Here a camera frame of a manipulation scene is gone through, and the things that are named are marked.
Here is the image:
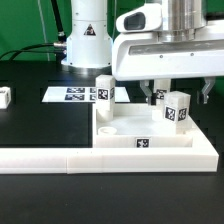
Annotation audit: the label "white sheet with AprilTags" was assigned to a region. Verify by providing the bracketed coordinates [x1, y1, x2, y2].
[42, 87, 130, 103]

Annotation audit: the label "white square tabletop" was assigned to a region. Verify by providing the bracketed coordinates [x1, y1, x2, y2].
[92, 103, 200, 148]

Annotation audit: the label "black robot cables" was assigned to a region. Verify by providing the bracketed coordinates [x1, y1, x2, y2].
[0, 0, 68, 62]

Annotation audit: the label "white L-shaped obstacle fence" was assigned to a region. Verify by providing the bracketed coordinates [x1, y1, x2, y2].
[0, 123, 219, 174]

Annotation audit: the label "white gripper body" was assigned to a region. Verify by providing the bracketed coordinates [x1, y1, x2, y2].
[112, 3, 224, 81]

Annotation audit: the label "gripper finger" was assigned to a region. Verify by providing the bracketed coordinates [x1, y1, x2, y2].
[140, 80, 152, 104]
[200, 77, 216, 104]

